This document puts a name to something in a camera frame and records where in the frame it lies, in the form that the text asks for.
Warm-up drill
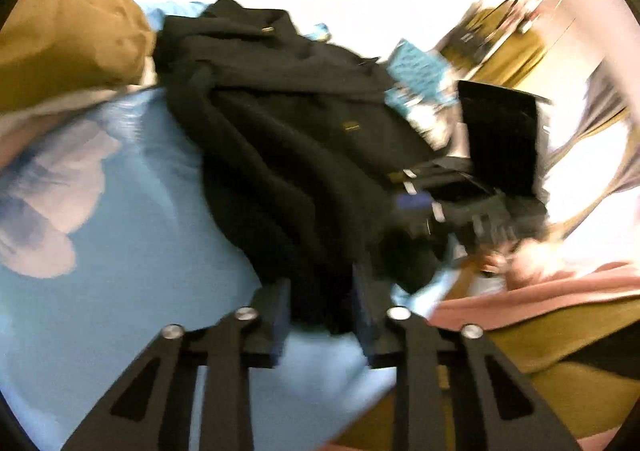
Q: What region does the person's right forearm pink sleeve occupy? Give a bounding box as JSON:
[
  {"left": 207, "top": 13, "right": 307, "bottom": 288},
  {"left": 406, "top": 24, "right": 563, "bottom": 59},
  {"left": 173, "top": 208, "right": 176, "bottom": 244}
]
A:
[{"left": 430, "top": 261, "right": 640, "bottom": 332}]

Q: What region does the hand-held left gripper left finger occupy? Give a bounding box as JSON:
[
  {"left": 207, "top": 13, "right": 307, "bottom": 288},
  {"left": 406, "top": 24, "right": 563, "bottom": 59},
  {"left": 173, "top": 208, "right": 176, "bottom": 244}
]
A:
[{"left": 60, "top": 277, "right": 292, "bottom": 451}]

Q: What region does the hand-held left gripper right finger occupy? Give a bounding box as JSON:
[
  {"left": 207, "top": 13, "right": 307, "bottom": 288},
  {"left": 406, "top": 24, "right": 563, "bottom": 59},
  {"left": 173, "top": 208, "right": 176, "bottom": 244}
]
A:
[{"left": 351, "top": 261, "right": 583, "bottom": 451}]

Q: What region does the teal plastic basket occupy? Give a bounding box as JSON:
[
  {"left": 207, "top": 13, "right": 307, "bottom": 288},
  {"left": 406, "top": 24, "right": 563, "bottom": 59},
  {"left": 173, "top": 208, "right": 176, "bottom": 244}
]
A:
[
  {"left": 383, "top": 82, "right": 460, "bottom": 116},
  {"left": 387, "top": 38, "right": 447, "bottom": 88}
]

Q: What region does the grey cloth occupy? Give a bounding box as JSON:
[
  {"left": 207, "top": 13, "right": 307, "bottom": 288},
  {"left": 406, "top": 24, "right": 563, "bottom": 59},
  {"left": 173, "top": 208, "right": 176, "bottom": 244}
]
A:
[{"left": 545, "top": 66, "right": 640, "bottom": 232}]

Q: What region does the person's olive clothing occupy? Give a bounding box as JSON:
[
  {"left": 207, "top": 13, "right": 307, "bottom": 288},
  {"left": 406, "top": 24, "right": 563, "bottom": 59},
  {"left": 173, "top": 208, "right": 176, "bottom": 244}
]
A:
[{"left": 330, "top": 298, "right": 640, "bottom": 451}]

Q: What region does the olive hanging garment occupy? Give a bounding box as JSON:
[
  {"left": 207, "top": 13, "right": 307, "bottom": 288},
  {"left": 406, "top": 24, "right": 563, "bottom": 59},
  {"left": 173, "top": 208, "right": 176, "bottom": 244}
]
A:
[{"left": 465, "top": 6, "right": 549, "bottom": 89}]

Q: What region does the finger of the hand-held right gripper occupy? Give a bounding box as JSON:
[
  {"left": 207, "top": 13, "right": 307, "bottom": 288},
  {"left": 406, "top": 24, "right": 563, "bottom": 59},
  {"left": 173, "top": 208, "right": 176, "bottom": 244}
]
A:
[
  {"left": 387, "top": 157, "right": 473, "bottom": 184},
  {"left": 395, "top": 181, "right": 451, "bottom": 237}
]

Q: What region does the black garment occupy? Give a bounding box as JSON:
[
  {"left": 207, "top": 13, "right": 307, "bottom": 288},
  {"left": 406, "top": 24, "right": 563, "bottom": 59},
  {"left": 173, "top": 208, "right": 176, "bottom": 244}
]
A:
[{"left": 152, "top": 0, "right": 468, "bottom": 337}]

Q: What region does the person's right hand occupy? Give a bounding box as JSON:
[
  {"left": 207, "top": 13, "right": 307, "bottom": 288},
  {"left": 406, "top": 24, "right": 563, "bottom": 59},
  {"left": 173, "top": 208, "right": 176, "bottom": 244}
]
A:
[{"left": 477, "top": 237, "right": 551, "bottom": 289}]

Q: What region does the olive green cloth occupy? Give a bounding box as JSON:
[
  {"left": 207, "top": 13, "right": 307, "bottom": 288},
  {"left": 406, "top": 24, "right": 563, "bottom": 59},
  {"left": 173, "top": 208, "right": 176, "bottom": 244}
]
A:
[{"left": 0, "top": 0, "right": 157, "bottom": 112}]

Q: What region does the blue flower print bed sheet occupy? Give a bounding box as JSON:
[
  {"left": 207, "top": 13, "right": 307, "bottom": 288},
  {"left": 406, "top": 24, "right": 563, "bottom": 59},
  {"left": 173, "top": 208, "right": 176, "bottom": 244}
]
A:
[{"left": 0, "top": 1, "right": 418, "bottom": 451}]

